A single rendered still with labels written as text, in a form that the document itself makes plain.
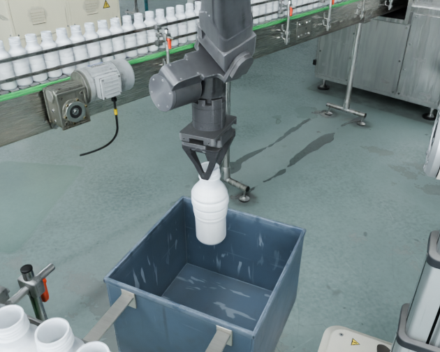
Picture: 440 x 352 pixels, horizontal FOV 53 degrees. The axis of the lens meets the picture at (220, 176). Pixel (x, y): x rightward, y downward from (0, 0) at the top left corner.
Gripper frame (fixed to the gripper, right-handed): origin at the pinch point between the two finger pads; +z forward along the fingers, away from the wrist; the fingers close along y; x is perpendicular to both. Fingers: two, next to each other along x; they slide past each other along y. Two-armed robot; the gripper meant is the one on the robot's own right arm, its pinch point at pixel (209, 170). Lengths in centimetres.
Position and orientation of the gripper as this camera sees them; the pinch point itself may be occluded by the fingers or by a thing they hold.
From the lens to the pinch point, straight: 80.1
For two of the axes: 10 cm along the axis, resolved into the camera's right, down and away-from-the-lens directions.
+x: 9.2, 2.1, -3.4
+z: 0.0, 8.6, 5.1
